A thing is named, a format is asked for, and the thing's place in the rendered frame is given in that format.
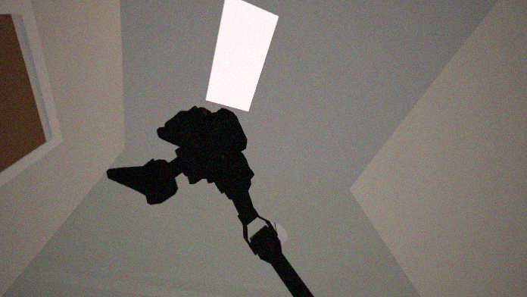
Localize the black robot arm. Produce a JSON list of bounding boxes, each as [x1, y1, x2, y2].
[[164, 106, 314, 297]]

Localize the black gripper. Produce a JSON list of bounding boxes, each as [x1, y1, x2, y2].
[[107, 108, 247, 205]]

